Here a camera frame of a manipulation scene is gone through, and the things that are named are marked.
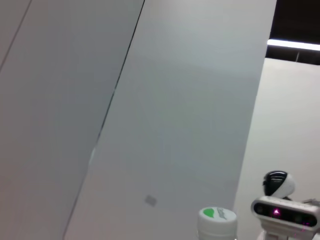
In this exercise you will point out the clear water bottle green label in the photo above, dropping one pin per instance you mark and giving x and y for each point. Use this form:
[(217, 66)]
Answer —
[(215, 225)]

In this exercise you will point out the white black robot head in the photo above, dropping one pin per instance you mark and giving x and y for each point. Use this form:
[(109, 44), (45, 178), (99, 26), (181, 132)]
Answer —
[(285, 186)]

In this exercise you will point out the ceiling light strip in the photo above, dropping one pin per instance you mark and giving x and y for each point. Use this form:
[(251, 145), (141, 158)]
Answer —
[(292, 45)]

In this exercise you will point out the small grey wall sticker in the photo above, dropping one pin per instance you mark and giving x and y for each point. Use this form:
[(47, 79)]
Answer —
[(150, 200)]

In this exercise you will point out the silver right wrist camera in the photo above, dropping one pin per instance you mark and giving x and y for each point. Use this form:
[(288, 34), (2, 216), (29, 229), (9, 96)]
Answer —
[(265, 212)]

